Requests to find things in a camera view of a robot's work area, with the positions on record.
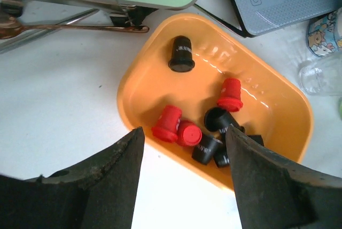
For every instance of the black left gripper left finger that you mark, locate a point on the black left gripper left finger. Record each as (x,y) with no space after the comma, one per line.
(98,192)

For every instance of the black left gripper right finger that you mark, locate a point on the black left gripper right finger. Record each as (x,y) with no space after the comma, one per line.
(274,192)

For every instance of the black coffee capsule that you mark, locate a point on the black coffee capsule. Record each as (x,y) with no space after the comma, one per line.
(181,59)
(205,150)
(219,119)
(221,157)

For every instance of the orange plastic storage basket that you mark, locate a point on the orange plastic storage basket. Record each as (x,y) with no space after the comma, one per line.
(272,106)

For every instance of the red coffee capsule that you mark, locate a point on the red coffee capsule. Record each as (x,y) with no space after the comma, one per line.
(189,134)
(167,124)
(230,96)

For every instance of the small cup black lid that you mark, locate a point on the small cup black lid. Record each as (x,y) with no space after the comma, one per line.
(324,35)

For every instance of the metal spoon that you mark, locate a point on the metal spoon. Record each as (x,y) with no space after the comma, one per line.
(15,29)

